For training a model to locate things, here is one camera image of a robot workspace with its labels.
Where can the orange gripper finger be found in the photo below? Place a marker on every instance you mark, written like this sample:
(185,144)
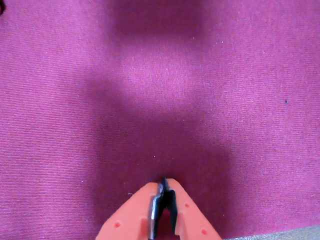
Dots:
(132,217)
(190,215)

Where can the maroon cloth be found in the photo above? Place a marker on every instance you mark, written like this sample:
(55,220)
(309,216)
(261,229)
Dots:
(75,100)

